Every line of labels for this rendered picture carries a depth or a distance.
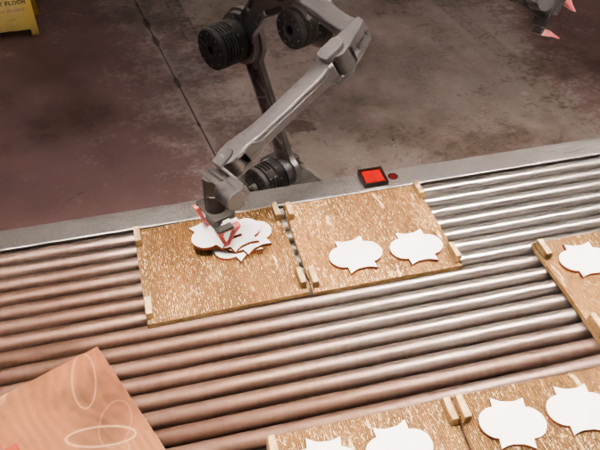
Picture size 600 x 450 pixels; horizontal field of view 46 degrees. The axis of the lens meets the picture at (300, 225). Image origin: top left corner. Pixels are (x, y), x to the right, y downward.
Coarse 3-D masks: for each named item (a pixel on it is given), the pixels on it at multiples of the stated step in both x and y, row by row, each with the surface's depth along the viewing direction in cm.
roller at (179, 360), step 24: (504, 288) 184; (528, 288) 184; (552, 288) 185; (384, 312) 178; (408, 312) 178; (432, 312) 179; (456, 312) 180; (264, 336) 172; (288, 336) 172; (312, 336) 173; (336, 336) 174; (144, 360) 167; (168, 360) 167; (192, 360) 168; (216, 360) 169
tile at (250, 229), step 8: (248, 224) 195; (256, 224) 195; (240, 232) 192; (248, 232) 192; (256, 232) 192; (232, 240) 190; (240, 240) 190; (248, 240) 190; (256, 240) 190; (216, 248) 189; (224, 248) 188; (232, 248) 188; (240, 248) 189
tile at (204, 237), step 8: (200, 224) 193; (192, 232) 193; (200, 232) 191; (208, 232) 191; (192, 240) 189; (200, 240) 189; (208, 240) 189; (216, 240) 189; (200, 248) 187; (208, 248) 187
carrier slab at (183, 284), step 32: (192, 224) 200; (160, 256) 190; (192, 256) 190; (256, 256) 190; (288, 256) 190; (160, 288) 182; (192, 288) 182; (224, 288) 182; (256, 288) 182; (288, 288) 182; (160, 320) 174
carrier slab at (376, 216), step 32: (384, 192) 210; (288, 224) 201; (320, 224) 200; (352, 224) 200; (384, 224) 200; (416, 224) 200; (320, 256) 190; (384, 256) 190; (448, 256) 190; (320, 288) 182; (352, 288) 183
